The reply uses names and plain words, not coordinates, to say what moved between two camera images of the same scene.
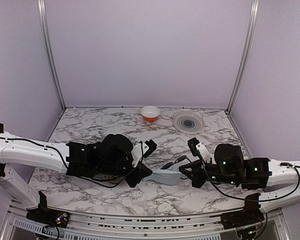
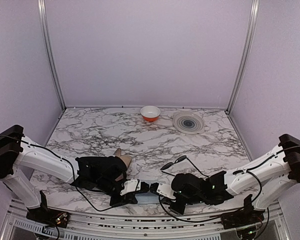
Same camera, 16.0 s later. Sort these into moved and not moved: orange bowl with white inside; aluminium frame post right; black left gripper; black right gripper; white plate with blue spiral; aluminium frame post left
Moved: black left gripper; black right gripper
Not moved: aluminium frame post right; orange bowl with white inside; aluminium frame post left; white plate with blue spiral
